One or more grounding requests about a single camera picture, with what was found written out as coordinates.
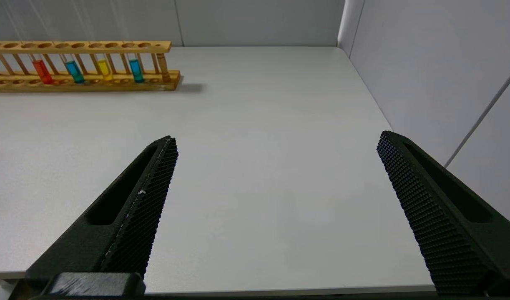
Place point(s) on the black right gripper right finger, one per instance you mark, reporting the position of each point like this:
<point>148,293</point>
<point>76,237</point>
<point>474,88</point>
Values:
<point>446,216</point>

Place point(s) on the test tube with teal pigment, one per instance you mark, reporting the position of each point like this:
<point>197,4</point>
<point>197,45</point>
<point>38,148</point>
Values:
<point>136,71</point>
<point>74,71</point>

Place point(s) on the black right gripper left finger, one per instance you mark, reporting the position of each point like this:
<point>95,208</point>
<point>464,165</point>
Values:
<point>125,225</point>

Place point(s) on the wooden test tube rack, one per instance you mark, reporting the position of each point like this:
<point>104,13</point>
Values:
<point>92,47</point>

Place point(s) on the test tube with yellow pigment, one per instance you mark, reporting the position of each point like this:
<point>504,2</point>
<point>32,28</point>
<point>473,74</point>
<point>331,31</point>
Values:
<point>105,70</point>

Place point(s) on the test tube with red pigment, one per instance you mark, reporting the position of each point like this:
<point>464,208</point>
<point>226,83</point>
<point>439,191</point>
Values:
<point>42,71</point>

